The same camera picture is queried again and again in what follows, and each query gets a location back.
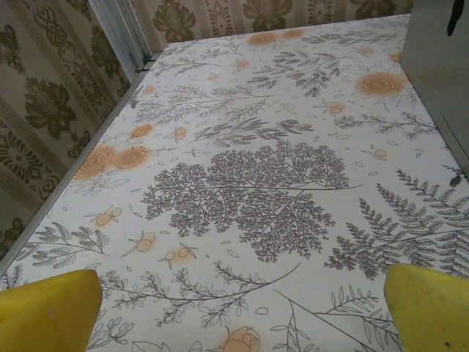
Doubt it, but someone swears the aluminium frame post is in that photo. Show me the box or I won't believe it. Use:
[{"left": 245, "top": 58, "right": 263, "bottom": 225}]
[{"left": 89, "top": 0, "right": 154, "bottom": 74}]

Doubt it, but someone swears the aluminium table side rail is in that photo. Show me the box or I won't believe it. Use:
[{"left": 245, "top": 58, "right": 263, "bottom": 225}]
[{"left": 0, "top": 67, "right": 155, "bottom": 272}]

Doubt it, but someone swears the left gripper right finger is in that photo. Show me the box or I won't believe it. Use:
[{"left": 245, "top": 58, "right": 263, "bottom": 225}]
[{"left": 383, "top": 263, "right": 469, "bottom": 352}]

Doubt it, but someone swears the grey metal cabinet box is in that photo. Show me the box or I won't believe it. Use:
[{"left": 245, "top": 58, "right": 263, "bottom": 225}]
[{"left": 401, "top": 0, "right": 469, "bottom": 172}]

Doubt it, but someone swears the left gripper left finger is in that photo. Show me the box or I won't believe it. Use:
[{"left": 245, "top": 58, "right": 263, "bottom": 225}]
[{"left": 0, "top": 269, "right": 103, "bottom": 352}]

